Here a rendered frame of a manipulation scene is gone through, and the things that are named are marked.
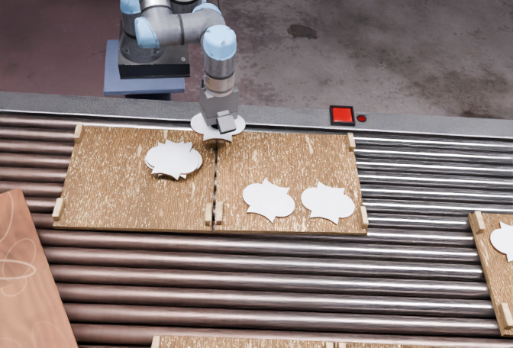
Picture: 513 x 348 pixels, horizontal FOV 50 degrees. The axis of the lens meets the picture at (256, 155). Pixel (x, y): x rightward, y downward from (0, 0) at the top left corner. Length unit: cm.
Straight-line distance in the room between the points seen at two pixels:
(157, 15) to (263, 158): 52
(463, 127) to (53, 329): 134
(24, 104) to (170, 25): 67
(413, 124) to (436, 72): 174
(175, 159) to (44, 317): 55
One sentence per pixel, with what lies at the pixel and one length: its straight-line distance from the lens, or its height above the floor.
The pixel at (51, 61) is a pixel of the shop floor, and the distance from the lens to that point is 342.
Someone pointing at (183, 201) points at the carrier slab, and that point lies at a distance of 151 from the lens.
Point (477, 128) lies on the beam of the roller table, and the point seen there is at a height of 92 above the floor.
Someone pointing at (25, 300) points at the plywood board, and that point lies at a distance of 131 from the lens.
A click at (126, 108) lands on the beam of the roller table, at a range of 178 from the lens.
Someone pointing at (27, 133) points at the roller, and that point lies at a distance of 177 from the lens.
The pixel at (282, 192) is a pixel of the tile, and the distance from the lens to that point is 153.
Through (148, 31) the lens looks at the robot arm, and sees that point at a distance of 135.
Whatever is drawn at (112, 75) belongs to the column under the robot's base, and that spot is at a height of 87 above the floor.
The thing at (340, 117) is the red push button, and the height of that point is 93.
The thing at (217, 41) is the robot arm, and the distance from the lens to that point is 128.
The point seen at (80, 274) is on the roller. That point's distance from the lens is 145.
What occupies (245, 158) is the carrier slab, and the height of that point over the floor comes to 94.
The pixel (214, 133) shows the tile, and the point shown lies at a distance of 148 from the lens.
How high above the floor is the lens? 218
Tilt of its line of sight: 50 degrees down
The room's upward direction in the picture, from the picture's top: 6 degrees clockwise
